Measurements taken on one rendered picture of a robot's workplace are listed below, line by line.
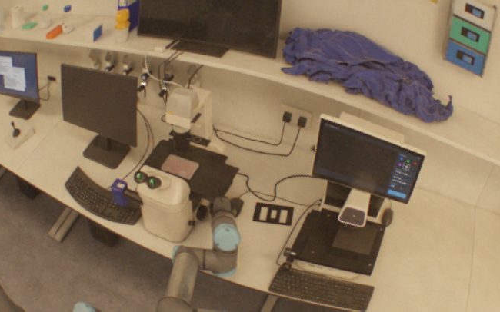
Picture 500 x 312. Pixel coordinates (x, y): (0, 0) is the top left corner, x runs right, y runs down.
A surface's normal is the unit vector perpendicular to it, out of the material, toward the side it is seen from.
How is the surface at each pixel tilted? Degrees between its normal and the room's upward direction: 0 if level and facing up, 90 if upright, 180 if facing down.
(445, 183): 90
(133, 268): 0
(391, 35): 90
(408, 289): 0
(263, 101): 90
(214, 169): 0
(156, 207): 90
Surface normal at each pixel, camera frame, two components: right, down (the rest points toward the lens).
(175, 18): -0.36, 0.54
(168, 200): -0.24, -0.04
